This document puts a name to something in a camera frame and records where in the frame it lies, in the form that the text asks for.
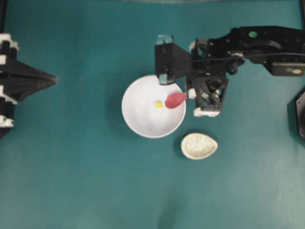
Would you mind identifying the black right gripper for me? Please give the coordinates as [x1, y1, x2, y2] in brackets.
[155, 34, 229, 85]

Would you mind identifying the red plastic spoon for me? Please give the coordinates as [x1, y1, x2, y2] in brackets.
[165, 92, 187, 109]

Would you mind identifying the white ceramic bowl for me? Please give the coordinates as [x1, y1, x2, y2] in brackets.
[122, 75, 186, 138]

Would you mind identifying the speckled egg-shaped dish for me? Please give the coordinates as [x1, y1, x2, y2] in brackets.
[181, 133, 218, 160]

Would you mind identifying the yellow hexagonal prism block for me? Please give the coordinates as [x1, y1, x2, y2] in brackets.
[155, 101, 163, 108]

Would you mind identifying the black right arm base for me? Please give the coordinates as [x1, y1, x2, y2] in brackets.
[287, 87, 305, 145]

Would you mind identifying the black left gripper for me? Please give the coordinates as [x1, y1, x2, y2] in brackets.
[0, 33, 58, 138]

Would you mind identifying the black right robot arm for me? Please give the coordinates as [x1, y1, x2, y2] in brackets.
[155, 26, 305, 85]

